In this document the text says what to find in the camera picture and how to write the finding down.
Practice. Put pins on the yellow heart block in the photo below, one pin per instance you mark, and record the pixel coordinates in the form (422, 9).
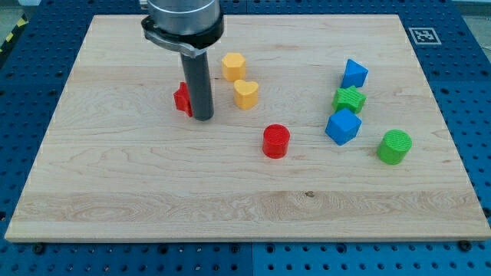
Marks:
(246, 94)

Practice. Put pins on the green cylinder block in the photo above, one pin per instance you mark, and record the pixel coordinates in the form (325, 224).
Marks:
(394, 147)

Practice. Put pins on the blue cube block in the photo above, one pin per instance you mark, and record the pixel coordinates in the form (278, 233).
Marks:
(343, 126)

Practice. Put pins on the red cylinder block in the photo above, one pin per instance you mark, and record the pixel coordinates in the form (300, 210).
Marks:
(275, 141)

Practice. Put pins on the green star block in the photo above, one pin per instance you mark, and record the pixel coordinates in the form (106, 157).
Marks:
(349, 98)

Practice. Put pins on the red star block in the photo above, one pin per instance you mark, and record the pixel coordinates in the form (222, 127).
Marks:
(182, 99)

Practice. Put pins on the yellow hexagon block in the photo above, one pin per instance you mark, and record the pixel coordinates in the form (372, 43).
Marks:
(233, 67)

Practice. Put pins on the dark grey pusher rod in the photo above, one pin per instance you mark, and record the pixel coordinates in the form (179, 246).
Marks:
(196, 72)

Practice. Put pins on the wooden board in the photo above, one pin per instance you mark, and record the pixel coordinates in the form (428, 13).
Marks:
(119, 163)

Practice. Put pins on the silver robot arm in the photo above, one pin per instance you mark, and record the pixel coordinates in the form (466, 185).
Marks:
(188, 27)

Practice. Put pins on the blue triangle block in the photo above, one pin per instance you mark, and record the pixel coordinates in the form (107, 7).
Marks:
(354, 74)

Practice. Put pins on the white fiducial marker tag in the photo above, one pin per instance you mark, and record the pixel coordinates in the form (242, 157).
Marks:
(424, 36)

